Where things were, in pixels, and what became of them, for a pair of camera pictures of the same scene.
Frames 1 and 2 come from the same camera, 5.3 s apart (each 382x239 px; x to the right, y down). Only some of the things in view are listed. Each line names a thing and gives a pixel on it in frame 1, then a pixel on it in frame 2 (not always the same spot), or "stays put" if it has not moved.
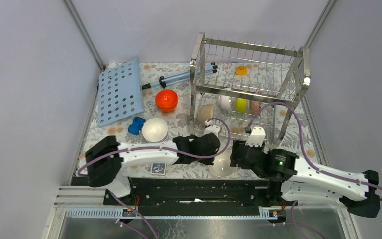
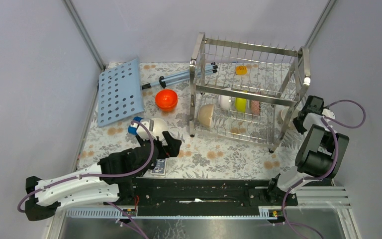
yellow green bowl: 240,104 stays put
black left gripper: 207,161 -> 171,150
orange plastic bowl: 166,99 stays put
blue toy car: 137,124 stays put
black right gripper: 235,142 -> 298,126
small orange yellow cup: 241,70 stays put
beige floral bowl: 222,167 -> 284,111
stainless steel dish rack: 235,87 stays put
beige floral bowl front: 205,112 stays put
